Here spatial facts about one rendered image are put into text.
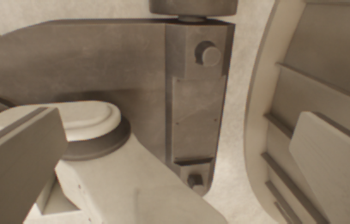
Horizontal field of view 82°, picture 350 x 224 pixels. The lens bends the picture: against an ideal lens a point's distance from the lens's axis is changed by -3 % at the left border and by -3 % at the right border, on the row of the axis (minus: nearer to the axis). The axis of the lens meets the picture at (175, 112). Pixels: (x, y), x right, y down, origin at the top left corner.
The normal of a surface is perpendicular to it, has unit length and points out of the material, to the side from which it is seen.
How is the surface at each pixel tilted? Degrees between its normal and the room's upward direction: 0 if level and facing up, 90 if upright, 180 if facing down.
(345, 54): 90
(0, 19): 0
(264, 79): 0
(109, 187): 90
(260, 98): 0
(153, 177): 90
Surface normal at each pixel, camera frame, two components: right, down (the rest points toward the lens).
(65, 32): 0.19, 0.47
